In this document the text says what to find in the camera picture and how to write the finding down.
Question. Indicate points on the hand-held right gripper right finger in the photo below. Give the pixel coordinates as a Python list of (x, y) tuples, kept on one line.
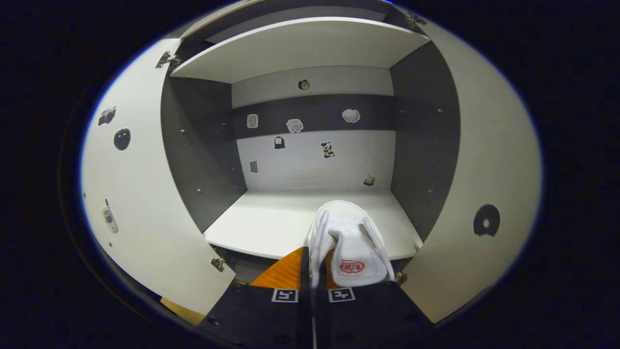
[(373, 315)]

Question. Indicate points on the white cabinet door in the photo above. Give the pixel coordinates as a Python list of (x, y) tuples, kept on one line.
[(145, 203), (484, 160)]

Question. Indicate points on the white and grey shoe cabinet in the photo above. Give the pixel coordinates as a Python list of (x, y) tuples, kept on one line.
[(310, 160)]

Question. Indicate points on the white canvas shoe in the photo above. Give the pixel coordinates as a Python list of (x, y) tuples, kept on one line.
[(358, 242)]

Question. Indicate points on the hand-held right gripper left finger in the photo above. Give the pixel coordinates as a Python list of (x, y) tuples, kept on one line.
[(256, 315)]

